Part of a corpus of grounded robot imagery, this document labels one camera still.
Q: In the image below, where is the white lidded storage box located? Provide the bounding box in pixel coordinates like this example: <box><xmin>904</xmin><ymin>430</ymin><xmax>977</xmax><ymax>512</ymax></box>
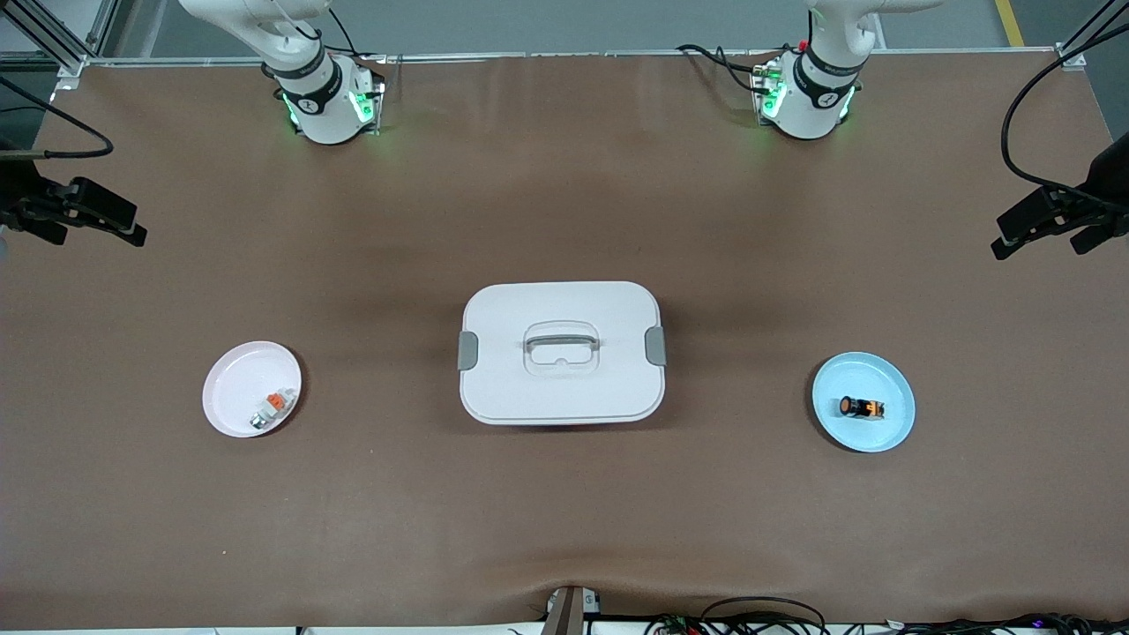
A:
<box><xmin>457</xmin><ymin>280</ymin><xmax>669</xmax><ymax>427</ymax></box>

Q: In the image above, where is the pink round plate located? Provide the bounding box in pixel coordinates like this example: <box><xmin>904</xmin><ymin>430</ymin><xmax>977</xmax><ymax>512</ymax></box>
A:
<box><xmin>202</xmin><ymin>340</ymin><xmax>303</xmax><ymax>439</ymax></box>

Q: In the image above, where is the light blue round plate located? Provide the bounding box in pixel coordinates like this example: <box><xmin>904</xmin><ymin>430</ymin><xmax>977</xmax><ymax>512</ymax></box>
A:
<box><xmin>811</xmin><ymin>351</ymin><xmax>916</xmax><ymax>454</ymax></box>

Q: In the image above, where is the brown table mat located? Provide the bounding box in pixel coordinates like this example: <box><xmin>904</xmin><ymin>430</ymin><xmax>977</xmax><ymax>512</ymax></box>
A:
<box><xmin>0</xmin><ymin>51</ymin><xmax>1129</xmax><ymax>631</ymax></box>

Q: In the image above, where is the aluminium frame post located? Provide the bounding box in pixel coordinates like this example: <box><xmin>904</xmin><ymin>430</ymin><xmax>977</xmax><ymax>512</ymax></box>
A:
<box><xmin>0</xmin><ymin>0</ymin><xmax>120</xmax><ymax>89</ymax></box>
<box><xmin>1054</xmin><ymin>0</ymin><xmax>1129</xmax><ymax>70</ymax></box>

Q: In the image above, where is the silver orange switch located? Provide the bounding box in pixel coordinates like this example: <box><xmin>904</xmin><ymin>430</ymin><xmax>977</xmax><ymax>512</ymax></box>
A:
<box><xmin>249</xmin><ymin>388</ymin><xmax>295</xmax><ymax>430</ymax></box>

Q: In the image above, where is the black looped cable bundle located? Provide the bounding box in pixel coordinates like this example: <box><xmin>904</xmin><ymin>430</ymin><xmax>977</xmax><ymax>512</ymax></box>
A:
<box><xmin>648</xmin><ymin>596</ymin><xmax>830</xmax><ymax>635</ymax></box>

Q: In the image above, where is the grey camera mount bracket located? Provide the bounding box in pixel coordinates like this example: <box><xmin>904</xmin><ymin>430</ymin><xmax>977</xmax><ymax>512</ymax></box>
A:
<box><xmin>541</xmin><ymin>585</ymin><xmax>602</xmax><ymax>635</ymax></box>

